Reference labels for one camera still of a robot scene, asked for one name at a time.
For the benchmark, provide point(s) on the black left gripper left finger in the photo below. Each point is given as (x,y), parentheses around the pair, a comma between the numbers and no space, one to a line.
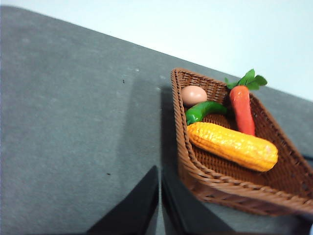
(132,213)

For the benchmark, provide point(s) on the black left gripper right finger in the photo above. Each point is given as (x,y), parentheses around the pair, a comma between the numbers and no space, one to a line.
(190,218)

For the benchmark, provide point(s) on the yellow corn cob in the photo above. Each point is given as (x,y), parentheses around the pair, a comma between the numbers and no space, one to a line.
(232,144)

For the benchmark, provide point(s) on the brown woven wicker basket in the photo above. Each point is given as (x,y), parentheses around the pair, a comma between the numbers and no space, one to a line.
(220,191)

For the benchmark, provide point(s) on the green pepper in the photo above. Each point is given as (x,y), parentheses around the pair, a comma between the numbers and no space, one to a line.
(203,109)

